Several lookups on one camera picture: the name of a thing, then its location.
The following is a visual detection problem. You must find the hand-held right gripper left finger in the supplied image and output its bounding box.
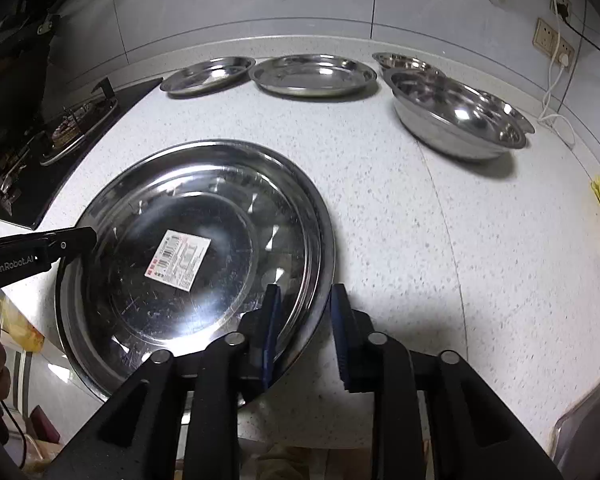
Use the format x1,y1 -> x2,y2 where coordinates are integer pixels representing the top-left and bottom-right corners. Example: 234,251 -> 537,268
45,284 -> 284,480

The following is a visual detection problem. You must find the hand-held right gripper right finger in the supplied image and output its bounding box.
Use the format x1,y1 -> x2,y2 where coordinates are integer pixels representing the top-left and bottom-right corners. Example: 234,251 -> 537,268
330,283 -> 564,480

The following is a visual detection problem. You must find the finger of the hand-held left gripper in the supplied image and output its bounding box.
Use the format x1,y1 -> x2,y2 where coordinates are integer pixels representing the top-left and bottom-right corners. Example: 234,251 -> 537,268
30,226 -> 97,264

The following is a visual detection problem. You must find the large steel plate with label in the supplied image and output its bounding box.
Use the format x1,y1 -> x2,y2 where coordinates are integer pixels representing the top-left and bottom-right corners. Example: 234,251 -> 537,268
55,139 -> 337,406

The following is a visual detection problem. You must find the large steel bowl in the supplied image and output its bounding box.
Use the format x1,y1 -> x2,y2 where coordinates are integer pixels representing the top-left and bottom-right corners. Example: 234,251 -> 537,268
384,67 -> 536,162

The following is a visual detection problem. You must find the small steel bowl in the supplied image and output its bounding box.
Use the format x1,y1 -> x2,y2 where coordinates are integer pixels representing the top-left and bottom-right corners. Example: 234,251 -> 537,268
372,51 -> 447,79

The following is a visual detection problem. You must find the yellow plastic bag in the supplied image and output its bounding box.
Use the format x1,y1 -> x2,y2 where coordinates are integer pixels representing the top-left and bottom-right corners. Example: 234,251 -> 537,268
0,297 -> 46,352

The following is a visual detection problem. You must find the black glass gas stove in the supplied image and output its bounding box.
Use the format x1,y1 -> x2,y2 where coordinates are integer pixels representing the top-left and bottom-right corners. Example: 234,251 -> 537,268
0,77 -> 164,231

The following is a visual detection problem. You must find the medium steel plate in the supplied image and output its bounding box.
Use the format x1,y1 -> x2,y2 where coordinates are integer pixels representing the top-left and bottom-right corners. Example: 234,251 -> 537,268
248,53 -> 379,98
160,55 -> 257,97

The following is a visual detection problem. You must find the steel sink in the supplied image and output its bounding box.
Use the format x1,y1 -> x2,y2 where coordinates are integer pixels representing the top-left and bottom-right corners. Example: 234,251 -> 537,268
551,381 -> 600,467

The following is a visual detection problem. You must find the thin black cable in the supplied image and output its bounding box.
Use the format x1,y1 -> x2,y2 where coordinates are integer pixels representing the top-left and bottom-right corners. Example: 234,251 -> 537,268
0,399 -> 33,480

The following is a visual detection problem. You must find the white power cable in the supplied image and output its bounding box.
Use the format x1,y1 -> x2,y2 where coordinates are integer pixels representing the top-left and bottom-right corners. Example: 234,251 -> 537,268
536,0 -> 577,148

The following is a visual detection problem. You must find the beige wall socket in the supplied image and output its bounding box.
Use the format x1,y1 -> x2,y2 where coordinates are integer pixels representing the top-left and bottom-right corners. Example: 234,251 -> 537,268
533,18 -> 575,60

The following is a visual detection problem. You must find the black power cable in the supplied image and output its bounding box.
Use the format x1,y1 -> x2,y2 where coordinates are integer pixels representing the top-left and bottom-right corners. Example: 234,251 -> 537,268
560,6 -> 600,70

